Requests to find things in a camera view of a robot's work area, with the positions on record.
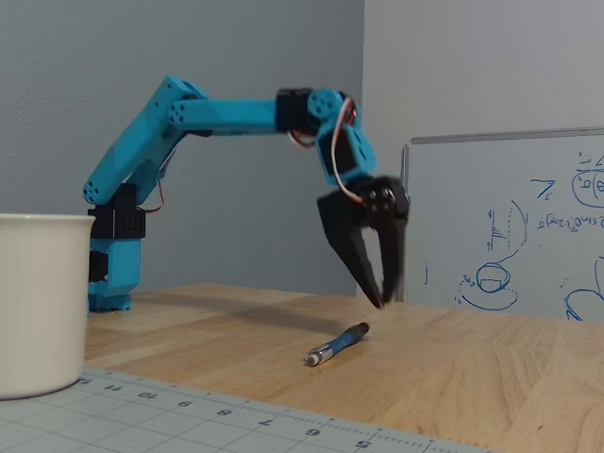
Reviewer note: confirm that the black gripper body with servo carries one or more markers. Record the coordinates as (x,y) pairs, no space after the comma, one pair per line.
(346,213)

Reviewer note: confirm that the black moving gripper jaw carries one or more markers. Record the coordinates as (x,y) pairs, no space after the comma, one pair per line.
(391,255)

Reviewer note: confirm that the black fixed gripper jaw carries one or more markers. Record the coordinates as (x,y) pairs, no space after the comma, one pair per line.
(344,231)

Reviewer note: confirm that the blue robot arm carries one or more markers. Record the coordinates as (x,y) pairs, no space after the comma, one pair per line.
(226,113)

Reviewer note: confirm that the blue and silver pen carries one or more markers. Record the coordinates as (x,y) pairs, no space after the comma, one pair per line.
(340,342)

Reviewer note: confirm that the whiteboard with blue drawings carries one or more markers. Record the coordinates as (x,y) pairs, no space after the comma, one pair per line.
(472,217)

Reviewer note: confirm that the grey gridded cutting mat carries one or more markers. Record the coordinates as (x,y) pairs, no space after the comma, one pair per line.
(141,420)

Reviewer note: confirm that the white ceramic cup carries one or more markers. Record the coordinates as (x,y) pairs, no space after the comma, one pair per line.
(42,302)

